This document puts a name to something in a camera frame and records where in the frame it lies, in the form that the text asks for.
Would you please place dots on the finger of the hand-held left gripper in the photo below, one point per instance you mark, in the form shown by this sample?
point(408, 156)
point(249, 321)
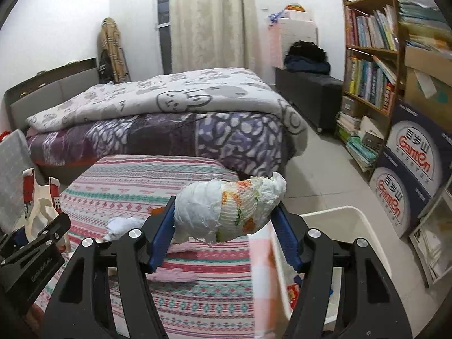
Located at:
point(49, 227)

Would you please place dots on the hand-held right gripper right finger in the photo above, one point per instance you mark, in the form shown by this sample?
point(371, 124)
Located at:
point(287, 240)

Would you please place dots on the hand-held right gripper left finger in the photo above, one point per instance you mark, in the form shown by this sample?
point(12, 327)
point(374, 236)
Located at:
point(164, 233)

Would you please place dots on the white plastic bin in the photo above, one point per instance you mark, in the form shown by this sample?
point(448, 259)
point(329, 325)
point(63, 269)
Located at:
point(348, 226)

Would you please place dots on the white tissue wad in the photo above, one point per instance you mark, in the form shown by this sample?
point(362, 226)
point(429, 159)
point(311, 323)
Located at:
point(226, 212)

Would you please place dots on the white red print tote bag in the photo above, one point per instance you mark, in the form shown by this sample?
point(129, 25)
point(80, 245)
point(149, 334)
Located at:
point(39, 197)

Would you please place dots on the pink checked cloth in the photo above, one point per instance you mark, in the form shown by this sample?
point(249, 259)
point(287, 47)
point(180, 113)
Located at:
point(261, 272)

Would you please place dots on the crumpled white tissue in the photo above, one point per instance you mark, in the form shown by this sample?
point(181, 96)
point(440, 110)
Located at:
point(122, 227)

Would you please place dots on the red packet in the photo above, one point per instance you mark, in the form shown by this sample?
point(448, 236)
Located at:
point(292, 293)

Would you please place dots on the striped patterned bed sheet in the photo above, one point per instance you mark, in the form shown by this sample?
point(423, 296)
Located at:
point(141, 183)

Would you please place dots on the grey dotted cushion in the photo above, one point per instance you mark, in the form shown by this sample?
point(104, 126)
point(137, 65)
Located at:
point(14, 169)

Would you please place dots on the blue white cardboard box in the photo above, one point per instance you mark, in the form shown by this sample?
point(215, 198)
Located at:
point(416, 141)
point(392, 197)

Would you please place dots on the stack of books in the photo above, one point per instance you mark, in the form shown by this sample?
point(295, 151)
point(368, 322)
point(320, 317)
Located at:
point(356, 141)

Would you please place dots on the leaning white frames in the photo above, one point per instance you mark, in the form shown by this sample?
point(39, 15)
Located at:
point(434, 240)

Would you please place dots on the grey bed headboard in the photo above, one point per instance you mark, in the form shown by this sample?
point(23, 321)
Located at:
point(53, 81)

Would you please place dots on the dark storage bench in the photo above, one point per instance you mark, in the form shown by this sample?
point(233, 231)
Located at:
point(307, 88)

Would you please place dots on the row of colourful books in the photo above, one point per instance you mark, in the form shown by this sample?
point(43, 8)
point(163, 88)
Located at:
point(370, 30)
point(370, 81)

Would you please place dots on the hanging plaid clothes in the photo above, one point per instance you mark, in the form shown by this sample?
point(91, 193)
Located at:
point(113, 53)

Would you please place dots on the black backpack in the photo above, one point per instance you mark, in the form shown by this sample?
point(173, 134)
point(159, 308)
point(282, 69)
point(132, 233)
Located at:
point(307, 50)

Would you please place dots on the white drawer cabinet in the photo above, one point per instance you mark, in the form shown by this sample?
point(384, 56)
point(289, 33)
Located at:
point(296, 31)

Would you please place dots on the brown cardboard box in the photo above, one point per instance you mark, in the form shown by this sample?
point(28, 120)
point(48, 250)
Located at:
point(423, 77)

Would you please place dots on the window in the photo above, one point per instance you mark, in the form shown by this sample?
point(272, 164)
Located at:
point(162, 21)

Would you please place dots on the wooden bookshelf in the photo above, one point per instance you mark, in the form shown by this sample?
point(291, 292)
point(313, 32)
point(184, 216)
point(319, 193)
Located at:
point(397, 53)

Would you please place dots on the cream curtain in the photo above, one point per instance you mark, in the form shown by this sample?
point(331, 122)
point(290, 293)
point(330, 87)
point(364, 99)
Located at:
point(212, 17)

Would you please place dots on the pile of thin booklets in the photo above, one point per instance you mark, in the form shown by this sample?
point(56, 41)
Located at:
point(420, 10)

